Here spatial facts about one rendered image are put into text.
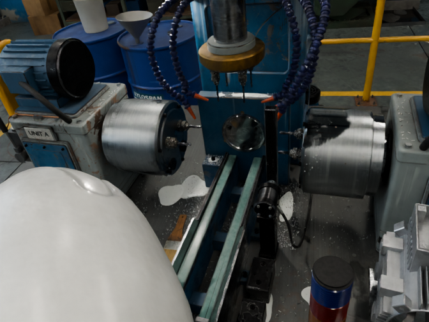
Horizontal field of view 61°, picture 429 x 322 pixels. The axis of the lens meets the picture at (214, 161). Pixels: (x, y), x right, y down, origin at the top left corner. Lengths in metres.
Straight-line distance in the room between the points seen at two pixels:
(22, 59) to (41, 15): 5.47
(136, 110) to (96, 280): 0.99
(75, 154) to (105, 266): 1.08
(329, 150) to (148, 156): 0.52
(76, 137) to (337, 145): 0.77
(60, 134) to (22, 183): 0.97
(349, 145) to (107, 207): 0.81
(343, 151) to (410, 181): 0.17
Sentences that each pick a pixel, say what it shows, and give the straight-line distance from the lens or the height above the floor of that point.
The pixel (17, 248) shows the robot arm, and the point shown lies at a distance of 0.22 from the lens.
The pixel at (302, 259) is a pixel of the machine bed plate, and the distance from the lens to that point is 1.13.
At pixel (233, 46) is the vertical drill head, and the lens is 0.98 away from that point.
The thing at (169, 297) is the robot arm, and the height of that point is 1.52.
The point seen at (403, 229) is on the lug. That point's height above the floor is 1.09.
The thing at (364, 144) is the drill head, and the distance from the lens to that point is 0.99.
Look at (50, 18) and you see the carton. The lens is 6.75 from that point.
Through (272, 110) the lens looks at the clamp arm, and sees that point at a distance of 0.89.
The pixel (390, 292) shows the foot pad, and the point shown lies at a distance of 0.78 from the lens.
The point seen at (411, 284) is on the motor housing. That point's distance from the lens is 0.78.
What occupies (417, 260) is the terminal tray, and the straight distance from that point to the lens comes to 0.77.
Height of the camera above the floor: 1.70
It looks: 37 degrees down
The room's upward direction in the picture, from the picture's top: 8 degrees counter-clockwise
